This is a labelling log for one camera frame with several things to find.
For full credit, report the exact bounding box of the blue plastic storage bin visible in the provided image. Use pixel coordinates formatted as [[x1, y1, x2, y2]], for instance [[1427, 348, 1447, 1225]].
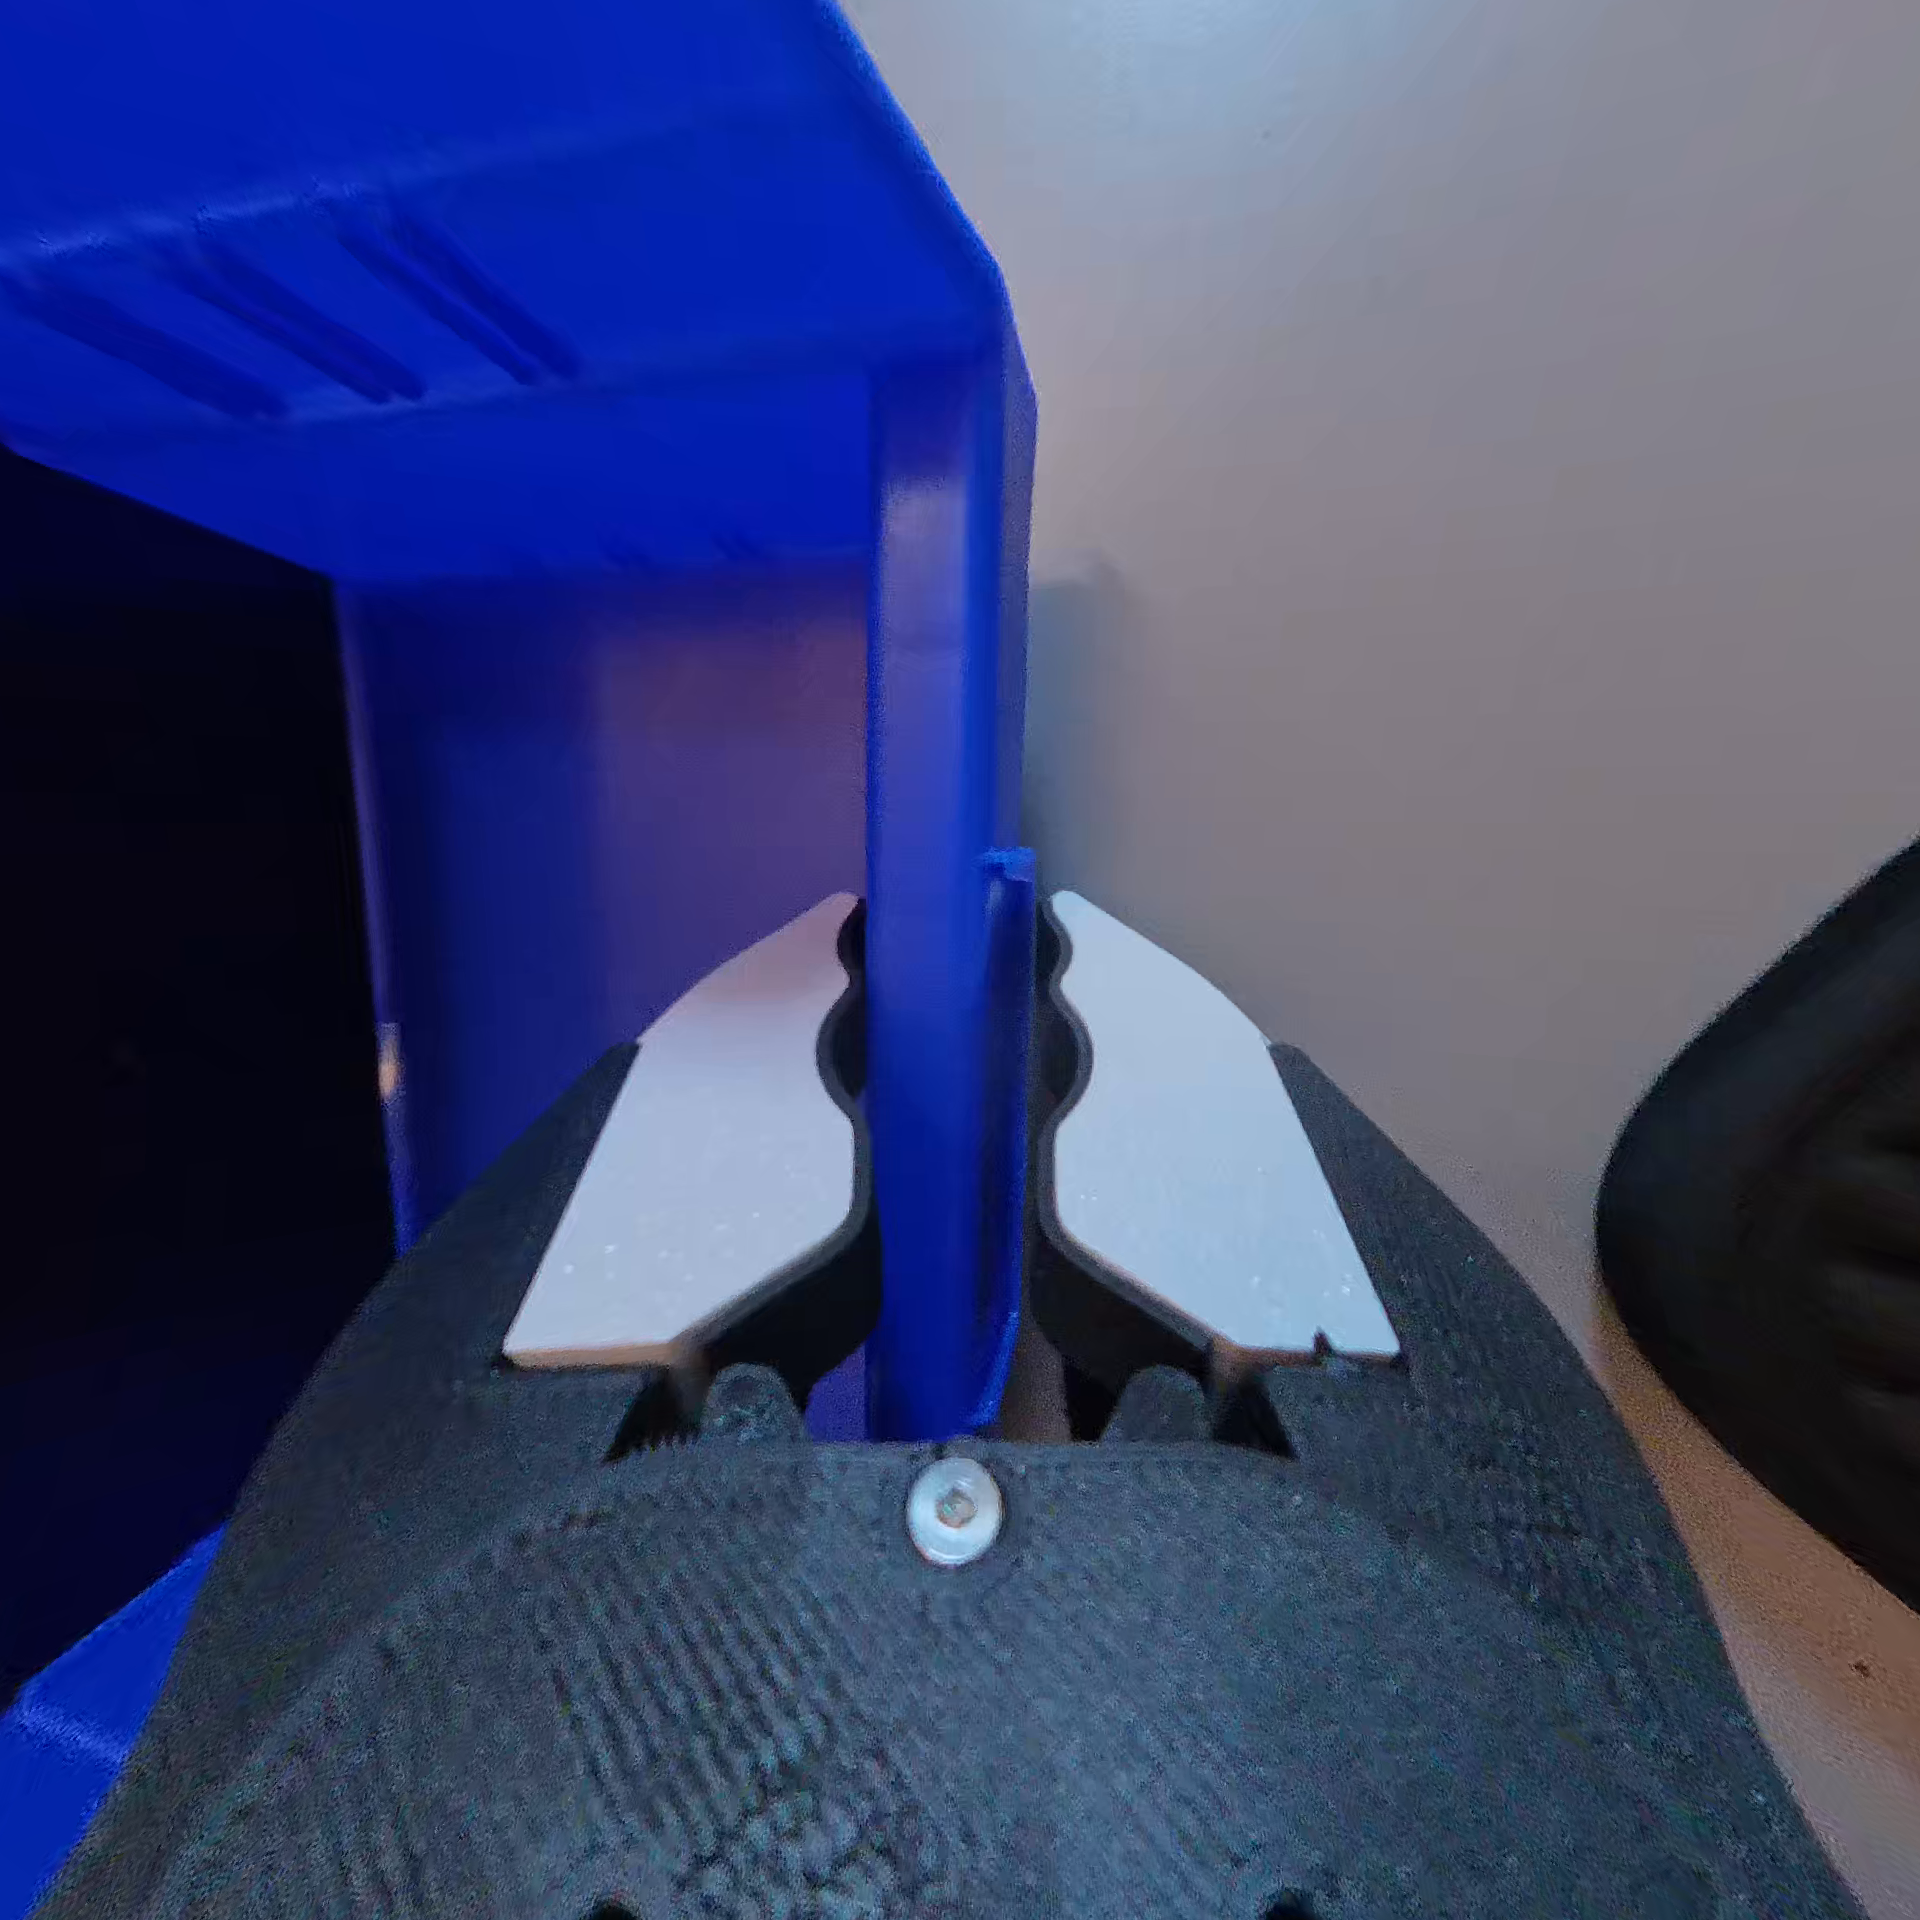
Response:
[[0, 0, 1039, 1862]]

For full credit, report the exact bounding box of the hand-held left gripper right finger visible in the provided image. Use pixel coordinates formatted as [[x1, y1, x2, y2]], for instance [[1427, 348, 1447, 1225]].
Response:
[[1027, 888, 1408, 1461]]

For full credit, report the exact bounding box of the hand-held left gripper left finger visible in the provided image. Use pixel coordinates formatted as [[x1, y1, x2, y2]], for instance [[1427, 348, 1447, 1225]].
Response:
[[497, 890, 879, 1461]]

